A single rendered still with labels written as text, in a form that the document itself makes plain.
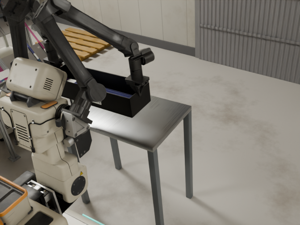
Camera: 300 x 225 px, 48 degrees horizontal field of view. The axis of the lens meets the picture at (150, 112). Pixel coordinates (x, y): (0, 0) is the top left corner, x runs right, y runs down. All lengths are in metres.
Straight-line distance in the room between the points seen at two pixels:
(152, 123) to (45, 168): 0.65
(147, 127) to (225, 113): 1.63
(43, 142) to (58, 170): 0.18
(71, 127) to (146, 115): 0.73
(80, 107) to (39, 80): 0.19
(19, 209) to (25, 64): 0.60
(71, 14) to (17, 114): 0.48
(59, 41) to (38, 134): 0.39
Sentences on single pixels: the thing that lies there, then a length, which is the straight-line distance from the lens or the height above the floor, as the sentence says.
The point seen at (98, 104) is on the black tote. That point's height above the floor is 1.03.
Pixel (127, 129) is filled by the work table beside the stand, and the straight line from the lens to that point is 1.95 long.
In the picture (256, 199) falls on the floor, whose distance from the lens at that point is 2.65.
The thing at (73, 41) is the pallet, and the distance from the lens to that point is 5.28.
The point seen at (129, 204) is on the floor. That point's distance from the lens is 2.61.
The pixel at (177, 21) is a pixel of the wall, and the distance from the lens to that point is 4.58.
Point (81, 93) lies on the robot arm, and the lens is 1.45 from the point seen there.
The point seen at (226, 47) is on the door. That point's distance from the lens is 4.25.
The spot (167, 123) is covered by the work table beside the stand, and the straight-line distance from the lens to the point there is 1.96.
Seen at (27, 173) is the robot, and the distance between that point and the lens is 1.92.
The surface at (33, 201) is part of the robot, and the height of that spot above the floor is 0.81.
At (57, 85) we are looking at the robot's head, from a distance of 1.50.
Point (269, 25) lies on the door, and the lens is 3.92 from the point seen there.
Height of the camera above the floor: 1.96
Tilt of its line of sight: 34 degrees down
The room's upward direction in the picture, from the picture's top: 6 degrees counter-clockwise
